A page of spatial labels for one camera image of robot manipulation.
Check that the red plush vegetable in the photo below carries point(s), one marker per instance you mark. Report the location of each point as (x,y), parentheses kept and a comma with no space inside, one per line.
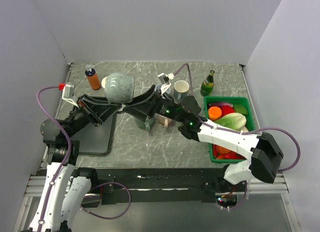
(226,109)

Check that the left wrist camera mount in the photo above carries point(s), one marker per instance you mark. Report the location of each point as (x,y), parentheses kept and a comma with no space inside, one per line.
(68,90)

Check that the red plush chili pepper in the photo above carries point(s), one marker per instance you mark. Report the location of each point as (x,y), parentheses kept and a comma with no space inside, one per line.
(214,150)

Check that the pink mug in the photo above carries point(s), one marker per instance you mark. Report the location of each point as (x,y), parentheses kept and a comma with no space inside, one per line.
(166,122)

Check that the grey mug with cream inside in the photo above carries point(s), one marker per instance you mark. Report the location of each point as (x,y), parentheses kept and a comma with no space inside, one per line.
(181,89)

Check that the black serving tray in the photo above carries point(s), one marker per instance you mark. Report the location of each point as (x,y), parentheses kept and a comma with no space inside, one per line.
(96,140)

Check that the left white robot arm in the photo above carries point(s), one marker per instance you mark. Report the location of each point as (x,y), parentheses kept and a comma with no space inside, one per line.
(65,186)

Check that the green plastic basket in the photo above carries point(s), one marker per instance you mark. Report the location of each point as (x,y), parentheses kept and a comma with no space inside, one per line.
(210,101)

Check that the pale grey-blue mug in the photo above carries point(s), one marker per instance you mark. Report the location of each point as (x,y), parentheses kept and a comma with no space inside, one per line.
(119,88)

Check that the dark slate blue mug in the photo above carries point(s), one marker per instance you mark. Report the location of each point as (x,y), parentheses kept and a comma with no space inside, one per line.
(144,90)

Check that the green glass bottle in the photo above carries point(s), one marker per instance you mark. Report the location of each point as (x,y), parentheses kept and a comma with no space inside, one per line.
(208,84)

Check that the orange plush pumpkin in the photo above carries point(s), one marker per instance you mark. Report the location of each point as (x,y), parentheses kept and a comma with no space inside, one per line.
(222,150)

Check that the small blue-grey mug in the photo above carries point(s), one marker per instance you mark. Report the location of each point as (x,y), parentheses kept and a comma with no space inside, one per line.
(163,88)

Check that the white plush radish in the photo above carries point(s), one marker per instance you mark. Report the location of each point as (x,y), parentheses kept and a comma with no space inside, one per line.
(244,129)

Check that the orange plush carrot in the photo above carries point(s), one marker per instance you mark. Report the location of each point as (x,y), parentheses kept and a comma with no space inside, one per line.
(214,113)

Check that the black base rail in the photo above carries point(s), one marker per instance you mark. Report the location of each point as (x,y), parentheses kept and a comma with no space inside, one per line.
(119,185)

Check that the dark green plush avocado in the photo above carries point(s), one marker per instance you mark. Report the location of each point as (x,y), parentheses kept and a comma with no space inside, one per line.
(239,108)

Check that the green plush cabbage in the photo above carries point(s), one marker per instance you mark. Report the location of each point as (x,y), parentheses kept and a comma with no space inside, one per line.
(235,121)

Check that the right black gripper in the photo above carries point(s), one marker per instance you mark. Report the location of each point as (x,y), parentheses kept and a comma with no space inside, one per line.
(142,109)

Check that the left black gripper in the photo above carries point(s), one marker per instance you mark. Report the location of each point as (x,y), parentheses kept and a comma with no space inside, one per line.
(96,113)

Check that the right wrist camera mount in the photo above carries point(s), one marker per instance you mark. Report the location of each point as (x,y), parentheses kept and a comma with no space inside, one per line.
(166,78)

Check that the teal green mug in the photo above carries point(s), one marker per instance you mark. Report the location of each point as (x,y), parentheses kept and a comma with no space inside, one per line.
(146,125)

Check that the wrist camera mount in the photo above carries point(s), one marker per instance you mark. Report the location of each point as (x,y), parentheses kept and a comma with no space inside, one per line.
(68,90)
(166,78)

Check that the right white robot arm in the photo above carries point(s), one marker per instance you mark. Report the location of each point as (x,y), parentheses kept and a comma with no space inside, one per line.
(262,154)

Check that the orange soap dispenser bottle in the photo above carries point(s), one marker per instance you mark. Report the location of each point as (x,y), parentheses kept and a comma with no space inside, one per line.
(92,77)

